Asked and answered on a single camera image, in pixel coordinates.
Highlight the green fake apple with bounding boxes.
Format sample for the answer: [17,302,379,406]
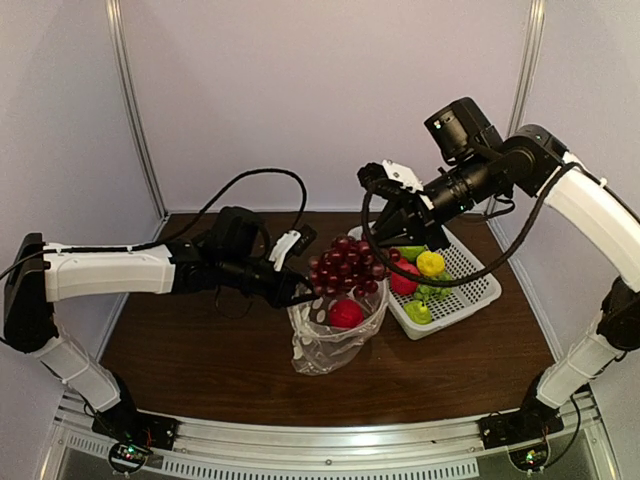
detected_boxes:
[397,245,428,263]

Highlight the clear zip top bag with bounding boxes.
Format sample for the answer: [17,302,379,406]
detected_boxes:
[287,282,390,376]

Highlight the yellow fake lemon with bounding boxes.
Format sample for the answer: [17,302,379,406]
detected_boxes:
[415,251,446,277]

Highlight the dark red fake grapes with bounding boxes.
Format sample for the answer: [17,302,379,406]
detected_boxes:
[308,234,391,297]

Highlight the red fake apple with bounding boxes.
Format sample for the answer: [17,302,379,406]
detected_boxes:
[390,258,420,296]

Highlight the green fake grapes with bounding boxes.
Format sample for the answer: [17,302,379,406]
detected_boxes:
[413,271,452,302]

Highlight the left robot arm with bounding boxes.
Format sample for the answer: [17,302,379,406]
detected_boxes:
[1,207,317,438]

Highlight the white perforated plastic basket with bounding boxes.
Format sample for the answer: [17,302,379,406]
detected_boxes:
[345,224,503,341]

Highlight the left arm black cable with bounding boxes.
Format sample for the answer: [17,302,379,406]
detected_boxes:
[0,168,308,281]

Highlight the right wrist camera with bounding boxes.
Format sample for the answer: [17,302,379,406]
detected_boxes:
[357,159,434,210]

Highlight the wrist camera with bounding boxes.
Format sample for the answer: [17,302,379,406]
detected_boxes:
[268,224,317,271]
[357,159,434,210]

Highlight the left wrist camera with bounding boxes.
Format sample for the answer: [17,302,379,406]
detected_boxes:
[268,224,317,271]

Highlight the front aluminium rail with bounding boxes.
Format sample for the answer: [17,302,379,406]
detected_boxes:
[49,389,616,476]

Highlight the right aluminium frame post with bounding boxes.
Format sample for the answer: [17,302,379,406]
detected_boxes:
[507,0,546,134]

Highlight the aluminium frame post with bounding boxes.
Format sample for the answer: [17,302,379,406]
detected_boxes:
[507,0,546,134]
[105,0,168,219]

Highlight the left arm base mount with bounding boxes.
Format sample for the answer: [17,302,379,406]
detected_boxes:
[91,412,179,477]

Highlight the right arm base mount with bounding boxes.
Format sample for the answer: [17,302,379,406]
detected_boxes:
[478,409,564,475]

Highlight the left aluminium frame post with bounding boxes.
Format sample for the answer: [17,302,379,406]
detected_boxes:
[105,0,168,219]

